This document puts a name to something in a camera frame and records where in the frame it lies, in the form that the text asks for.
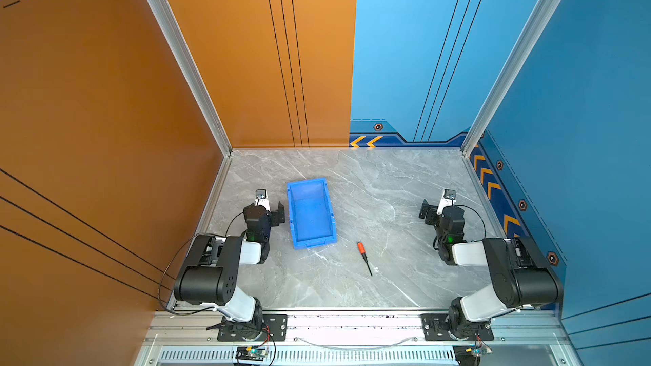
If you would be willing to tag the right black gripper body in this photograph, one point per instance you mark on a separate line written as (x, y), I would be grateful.
(427, 211)

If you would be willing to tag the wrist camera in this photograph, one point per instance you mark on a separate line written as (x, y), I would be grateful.
(447, 197)
(261, 199)

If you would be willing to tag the red handled screwdriver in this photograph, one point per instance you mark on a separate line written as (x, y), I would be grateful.
(362, 252)

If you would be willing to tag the left aluminium corner post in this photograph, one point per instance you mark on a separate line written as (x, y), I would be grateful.
(173, 35)

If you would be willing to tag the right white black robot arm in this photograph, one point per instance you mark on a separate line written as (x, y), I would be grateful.
(520, 275)

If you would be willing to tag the blue plastic bin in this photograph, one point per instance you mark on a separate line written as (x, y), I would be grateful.
(311, 217)

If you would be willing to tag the circuit board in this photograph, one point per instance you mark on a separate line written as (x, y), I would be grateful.
(252, 355)
(471, 355)

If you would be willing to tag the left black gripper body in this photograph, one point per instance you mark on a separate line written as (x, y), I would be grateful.
(277, 213)

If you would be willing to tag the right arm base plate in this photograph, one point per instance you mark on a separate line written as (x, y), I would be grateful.
(439, 327)

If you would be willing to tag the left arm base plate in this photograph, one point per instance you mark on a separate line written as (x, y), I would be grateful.
(270, 325)

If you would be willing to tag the right circuit board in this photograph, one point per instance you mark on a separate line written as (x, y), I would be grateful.
(471, 355)

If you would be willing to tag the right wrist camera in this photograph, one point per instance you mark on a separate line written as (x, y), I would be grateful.
(447, 197)

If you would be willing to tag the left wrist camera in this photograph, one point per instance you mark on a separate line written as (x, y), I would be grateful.
(261, 199)

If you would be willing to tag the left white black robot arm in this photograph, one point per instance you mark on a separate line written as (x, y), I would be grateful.
(208, 276)

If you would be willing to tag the left circuit board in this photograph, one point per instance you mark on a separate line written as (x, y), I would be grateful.
(252, 355)

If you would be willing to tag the aluminium front rail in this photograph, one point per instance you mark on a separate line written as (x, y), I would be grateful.
(365, 336)

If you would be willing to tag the right aluminium corner post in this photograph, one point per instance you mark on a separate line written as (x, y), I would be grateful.
(538, 20)

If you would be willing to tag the aluminium corner post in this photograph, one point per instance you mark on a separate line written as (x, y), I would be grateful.
(538, 20)
(173, 35)

